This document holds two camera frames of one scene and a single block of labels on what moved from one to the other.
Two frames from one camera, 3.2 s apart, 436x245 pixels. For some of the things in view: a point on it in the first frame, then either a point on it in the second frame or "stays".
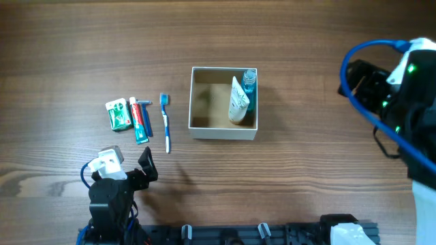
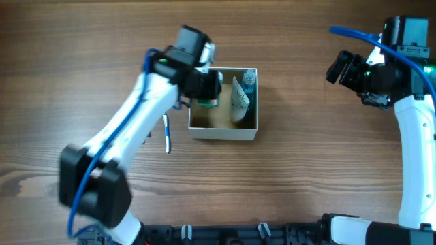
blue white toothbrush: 164,99 stays
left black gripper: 137,174 → 211,86
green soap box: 120,113 → 208,103
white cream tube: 239,103 stays
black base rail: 310,233 stays
